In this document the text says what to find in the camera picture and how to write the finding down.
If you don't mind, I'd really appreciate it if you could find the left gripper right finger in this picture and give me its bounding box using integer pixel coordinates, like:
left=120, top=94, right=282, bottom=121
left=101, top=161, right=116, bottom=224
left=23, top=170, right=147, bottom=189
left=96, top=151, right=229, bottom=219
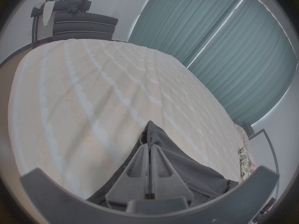
left=151, top=145, right=193, bottom=207

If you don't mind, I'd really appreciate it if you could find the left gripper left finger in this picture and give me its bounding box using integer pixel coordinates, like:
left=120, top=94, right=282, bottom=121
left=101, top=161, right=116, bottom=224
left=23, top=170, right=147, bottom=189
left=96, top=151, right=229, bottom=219
left=106, top=144, right=150, bottom=210

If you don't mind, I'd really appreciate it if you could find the black T-shirt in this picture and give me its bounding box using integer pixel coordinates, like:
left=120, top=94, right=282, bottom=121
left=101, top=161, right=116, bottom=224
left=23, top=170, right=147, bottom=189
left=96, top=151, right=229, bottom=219
left=86, top=120, right=240, bottom=207

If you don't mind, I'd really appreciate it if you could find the bed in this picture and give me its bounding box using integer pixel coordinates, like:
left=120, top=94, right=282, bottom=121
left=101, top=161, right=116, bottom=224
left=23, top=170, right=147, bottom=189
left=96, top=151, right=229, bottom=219
left=7, top=38, right=279, bottom=195

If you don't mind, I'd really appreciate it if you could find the white printed garment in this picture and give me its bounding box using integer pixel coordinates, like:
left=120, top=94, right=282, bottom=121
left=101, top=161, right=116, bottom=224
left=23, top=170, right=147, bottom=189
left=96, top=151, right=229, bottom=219
left=238, top=147, right=254, bottom=177

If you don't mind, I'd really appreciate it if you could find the cream pillow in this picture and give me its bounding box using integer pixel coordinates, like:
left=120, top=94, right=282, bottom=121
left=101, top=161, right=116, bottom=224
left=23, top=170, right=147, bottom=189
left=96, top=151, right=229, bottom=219
left=235, top=124, right=250, bottom=153

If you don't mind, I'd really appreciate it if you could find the grey bedside table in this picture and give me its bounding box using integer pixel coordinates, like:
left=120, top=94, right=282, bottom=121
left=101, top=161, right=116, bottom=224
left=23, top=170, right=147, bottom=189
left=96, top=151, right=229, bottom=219
left=233, top=119, right=254, bottom=137

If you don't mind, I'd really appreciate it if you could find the blue-green curtain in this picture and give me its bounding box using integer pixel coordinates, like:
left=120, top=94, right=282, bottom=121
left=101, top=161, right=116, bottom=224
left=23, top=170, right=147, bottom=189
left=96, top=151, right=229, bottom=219
left=187, top=0, right=298, bottom=125
left=128, top=0, right=247, bottom=67

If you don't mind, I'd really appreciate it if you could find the black chest of drawers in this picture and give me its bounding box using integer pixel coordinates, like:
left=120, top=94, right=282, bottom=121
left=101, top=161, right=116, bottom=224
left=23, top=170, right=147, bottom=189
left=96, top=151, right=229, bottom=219
left=31, top=0, right=118, bottom=46

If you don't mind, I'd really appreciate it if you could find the dark grey draped cloth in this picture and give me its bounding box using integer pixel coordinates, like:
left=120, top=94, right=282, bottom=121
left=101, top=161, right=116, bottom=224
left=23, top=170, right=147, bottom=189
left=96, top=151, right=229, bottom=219
left=68, top=0, right=90, bottom=14

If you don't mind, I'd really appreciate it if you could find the white hanging cloth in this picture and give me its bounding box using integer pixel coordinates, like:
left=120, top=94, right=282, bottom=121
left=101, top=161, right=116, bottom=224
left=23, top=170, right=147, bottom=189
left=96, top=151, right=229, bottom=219
left=43, top=1, right=56, bottom=26

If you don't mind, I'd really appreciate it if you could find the pale patterned cloth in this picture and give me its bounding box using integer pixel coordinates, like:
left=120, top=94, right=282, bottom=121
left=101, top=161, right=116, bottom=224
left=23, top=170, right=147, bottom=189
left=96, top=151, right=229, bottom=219
left=35, top=0, right=55, bottom=9

